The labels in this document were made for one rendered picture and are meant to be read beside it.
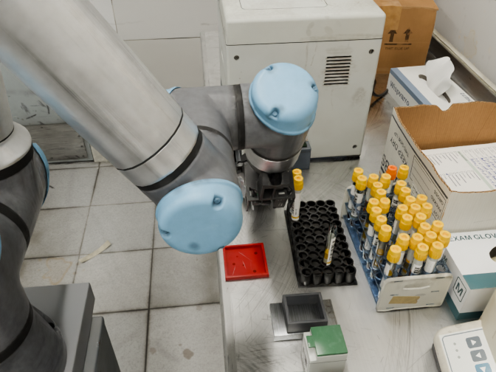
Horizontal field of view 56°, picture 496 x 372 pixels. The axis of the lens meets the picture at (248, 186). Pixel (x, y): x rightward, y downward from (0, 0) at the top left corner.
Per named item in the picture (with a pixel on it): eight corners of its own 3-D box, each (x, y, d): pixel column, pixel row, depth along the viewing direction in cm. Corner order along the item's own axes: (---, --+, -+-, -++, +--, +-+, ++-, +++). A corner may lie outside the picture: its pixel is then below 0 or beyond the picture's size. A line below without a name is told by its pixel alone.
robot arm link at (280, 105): (239, 58, 50) (317, 54, 51) (236, 110, 61) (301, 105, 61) (247, 124, 48) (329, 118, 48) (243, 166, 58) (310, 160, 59)
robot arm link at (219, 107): (135, 128, 45) (249, 120, 46) (142, 77, 54) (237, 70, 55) (147, 191, 50) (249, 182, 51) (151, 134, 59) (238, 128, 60)
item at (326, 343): (300, 356, 63) (303, 327, 59) (334, 352, 64) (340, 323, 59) (305, 384, 60) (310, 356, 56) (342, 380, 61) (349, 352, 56)
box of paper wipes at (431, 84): (385, 89, 120) (395, 42, 112) (428, 85, 122) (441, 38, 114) (426, 138, 103) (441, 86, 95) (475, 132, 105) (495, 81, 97)
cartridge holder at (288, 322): (269, 308, 69) (269, 294, 67) (329, 304, 70) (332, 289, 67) (274, 342, 65) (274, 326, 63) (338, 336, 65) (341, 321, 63)
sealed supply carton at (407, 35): (323, 29, 152) (329, -32, 140) (396, 30, 151) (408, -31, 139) (336, 73, 128) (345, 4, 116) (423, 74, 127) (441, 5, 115)
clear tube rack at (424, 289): (339, 216, 84) (345, 185, 80) (393, 212, 85) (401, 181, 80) (376, 312, 69) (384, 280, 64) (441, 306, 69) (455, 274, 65)
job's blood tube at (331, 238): (319, 267, 75) (328, 222, 68) (328, 267, 75) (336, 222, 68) (321, 274, 74) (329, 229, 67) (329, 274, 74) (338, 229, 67)
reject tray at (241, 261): (222, 249, 78) (222, 245, 78) (263, 245, 79) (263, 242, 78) (225, 281, 73) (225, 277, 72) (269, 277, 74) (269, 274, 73)
